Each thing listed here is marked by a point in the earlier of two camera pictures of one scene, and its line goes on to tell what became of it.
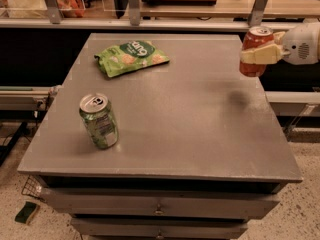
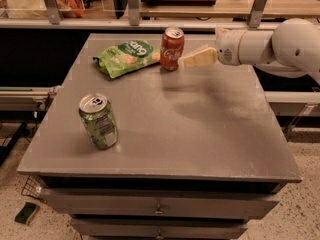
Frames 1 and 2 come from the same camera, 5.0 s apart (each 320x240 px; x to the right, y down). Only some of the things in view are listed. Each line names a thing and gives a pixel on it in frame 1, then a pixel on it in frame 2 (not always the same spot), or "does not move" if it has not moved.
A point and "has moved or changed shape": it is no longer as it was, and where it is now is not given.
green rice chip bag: [130, 56] does not move
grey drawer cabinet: [156, 136] does not move
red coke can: [255, 36] has moved or changed shape
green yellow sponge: [24, 215] does not move
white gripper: [301, 45] → [227, 47]
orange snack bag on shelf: [69, 4] does not move
